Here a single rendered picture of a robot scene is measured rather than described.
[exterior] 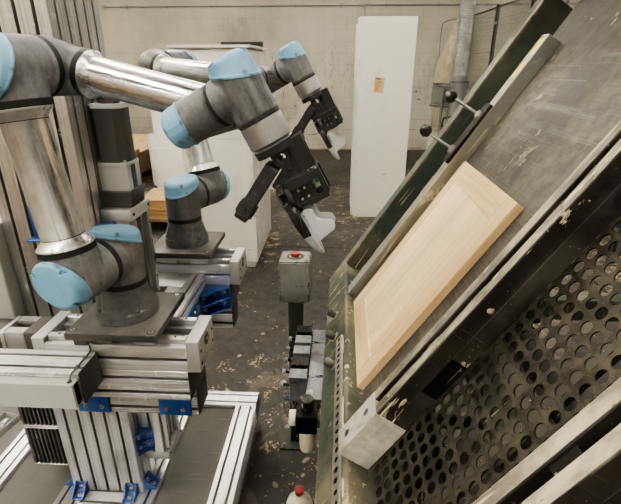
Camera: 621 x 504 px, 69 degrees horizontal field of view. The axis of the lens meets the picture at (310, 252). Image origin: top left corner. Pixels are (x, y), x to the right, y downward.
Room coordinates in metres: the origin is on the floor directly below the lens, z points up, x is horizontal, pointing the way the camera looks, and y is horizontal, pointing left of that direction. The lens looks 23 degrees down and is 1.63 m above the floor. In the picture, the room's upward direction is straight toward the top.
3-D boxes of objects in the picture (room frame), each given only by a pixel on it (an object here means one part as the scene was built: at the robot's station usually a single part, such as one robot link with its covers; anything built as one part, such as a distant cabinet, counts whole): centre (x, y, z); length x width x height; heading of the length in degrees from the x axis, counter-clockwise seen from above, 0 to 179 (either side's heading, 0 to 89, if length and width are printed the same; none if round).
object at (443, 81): (6.69, -2.03, 1.10); 1.37 x 0.70 x 2.20; 177
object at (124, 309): (1.02, 0.47, 1.09); 0.15 x 0.15 x 0.10
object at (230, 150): (3.99, 0.70, 0.88); 0.90 x 0.60 x 1.75; 177
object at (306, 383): (1.19, 0.02, 0.69); 0.50 x 0.14 x 0.24; 176
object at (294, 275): (1.63, 0.06, 0.84); 0.12 x 0.12 x 0.18; 86
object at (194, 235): (1.52, 0.44, 1.09); 0.15 x 0.15 x 0.10
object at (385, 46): (5.25, -0.78, 1.03); 0.61 x 0.58 x 2.05; 177
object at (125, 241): (1.01, 0.47, 1.20); 0.13 x 0.12 x 0.14; 163
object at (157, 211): (4.79, 1.56, 0.15); 0.61 x 0.52 x 0.31; 177
